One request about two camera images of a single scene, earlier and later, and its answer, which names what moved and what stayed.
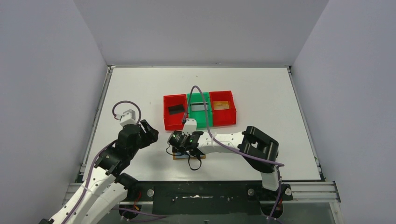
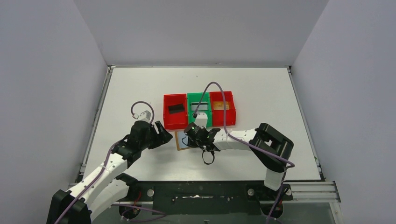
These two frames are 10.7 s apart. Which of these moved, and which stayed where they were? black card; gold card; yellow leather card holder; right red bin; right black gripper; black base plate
Moved: right black gripper; yellow leather card holder
Stayed: black card; black base plate; gold card; right red bin
